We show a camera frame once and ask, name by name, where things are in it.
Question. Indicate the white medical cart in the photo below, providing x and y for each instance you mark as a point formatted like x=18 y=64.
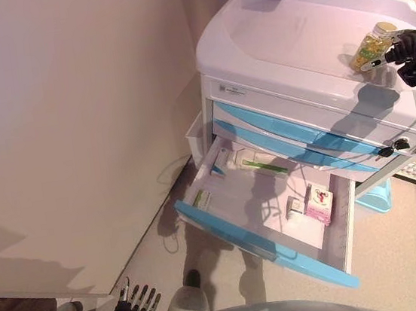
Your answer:
x=292 y=39

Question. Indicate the blue lidded waste bin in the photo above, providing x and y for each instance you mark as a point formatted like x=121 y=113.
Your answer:
x=376 y=199

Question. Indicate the small green white medicine box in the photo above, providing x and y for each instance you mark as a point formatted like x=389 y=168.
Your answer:
x=203 y=199

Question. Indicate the white partition panel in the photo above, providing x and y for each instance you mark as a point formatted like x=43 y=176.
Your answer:
x=27 y=261

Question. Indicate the blue white cart drawer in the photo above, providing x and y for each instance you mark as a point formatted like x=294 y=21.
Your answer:
x=264 y=122
x=238 y=212
x=275 y=143

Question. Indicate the pink white medicine box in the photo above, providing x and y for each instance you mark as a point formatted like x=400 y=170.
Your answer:
x=318 y=204

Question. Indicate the clear plastic packet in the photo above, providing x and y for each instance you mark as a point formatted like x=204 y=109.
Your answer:
x=242 y=154

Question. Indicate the black cart keys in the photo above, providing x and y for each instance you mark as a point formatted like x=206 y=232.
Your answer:
x=391 y=148

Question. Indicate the long green white medicine box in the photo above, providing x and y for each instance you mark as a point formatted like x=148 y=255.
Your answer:
x=264 y=165

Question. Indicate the yellow capsule medicine bottle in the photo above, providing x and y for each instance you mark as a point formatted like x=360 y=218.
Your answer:
x=369 y=46

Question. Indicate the silver left robot leg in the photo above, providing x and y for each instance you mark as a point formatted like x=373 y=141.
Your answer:
x=186 y=306

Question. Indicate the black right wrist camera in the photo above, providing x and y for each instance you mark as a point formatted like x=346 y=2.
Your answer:
x=414 y=75

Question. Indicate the white side bin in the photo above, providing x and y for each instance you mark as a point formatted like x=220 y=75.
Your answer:
x=196 y=138

